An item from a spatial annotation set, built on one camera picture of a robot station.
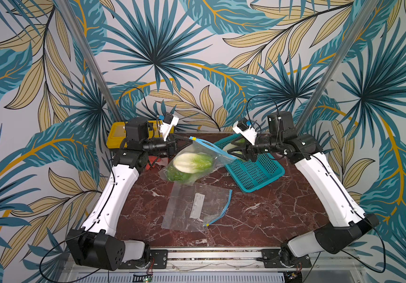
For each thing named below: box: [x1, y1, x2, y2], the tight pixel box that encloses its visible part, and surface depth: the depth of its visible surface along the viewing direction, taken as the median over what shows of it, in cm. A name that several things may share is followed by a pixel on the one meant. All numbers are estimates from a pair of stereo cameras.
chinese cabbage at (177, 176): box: [166, 166, 201, 184], surface depth 80 cm
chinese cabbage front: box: [172, 152, 215, 174], surface depth 77 cm
